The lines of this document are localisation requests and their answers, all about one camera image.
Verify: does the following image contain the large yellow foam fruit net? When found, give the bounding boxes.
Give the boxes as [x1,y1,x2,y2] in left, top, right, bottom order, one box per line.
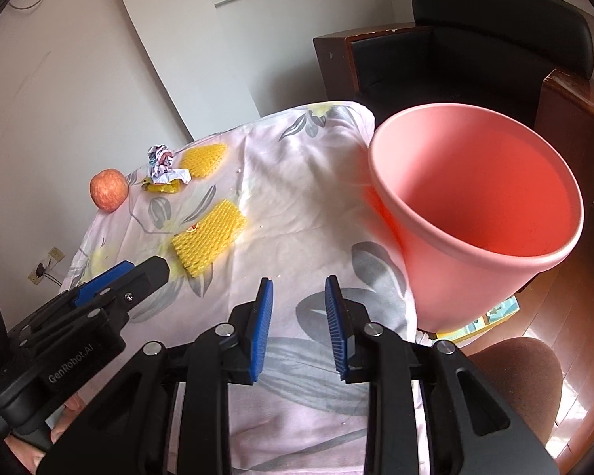
[171,199,249,279]

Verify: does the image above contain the black armchair with wooden sides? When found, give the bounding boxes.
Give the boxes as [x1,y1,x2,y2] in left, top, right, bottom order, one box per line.
[313,0,594,199]

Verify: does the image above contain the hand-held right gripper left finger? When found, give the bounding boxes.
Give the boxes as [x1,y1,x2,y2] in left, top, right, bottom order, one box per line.
[37,277,276,475]

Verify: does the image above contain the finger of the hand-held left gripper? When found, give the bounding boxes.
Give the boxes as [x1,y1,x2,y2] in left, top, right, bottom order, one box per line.
[7,260,136,343]
[17,255,171,353]

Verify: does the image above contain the small yellow foam fruit net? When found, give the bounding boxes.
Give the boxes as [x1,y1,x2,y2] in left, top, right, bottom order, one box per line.
[178,142,228,179]

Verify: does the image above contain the red apple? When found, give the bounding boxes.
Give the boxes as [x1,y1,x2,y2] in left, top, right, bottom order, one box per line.
[89,168,129,211]

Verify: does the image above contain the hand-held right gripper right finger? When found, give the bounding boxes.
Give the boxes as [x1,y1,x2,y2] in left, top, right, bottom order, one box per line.
[324,275,560,475]

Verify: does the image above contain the crumpled printed wrapper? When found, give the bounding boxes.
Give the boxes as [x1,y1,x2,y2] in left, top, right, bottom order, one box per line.
[147,144,193,184]

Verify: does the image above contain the colourful picture book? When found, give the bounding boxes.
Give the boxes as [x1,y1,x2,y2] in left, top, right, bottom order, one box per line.
[436,297,520,343]

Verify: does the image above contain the person's left hand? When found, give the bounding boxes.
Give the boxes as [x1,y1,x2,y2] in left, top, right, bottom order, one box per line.
[51,396,86,445]

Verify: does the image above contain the pink plastic bucket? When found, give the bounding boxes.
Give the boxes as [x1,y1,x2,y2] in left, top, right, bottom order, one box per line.
[367,103,585,332]

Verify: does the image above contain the brown round stool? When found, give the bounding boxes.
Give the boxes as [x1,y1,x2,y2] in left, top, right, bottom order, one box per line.
[468,336,564,429]

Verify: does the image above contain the pink floral bed sheet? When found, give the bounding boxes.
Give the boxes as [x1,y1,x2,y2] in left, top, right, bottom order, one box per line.
[59,100,421,475]

